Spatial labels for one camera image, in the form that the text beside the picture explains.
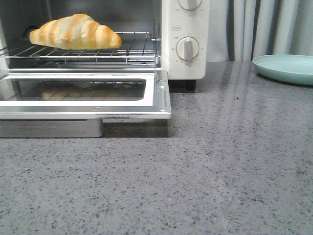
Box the white oven knob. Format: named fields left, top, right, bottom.
left=178, top=0, right=202, bottom=11
left=176, top=37, right=199, bottom=61

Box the grey white curtain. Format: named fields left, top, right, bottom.
left=226, top=0, right=313, bottom=62

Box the upper white oven knob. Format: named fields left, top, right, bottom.
left=178, top=0, right=202, bottom=11

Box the lower white oven knob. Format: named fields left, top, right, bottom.
left=176, top=37, right=199, bottom=61

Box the striped croissant bread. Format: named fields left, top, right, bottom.
left=29, top=14, right=122, bottom=50

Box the teal round plate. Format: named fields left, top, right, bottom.
left=252, top=54, right=313, bottom=86

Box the white Toshiba toaster oven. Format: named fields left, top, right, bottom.
left=0, top=0, right=210, bottom=91

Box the metal wire oven rack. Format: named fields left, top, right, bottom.
left=0, top=32, right=161, bottom=69

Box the glass oven door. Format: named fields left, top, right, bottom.
left=0, top=71, right=171, bottom=138

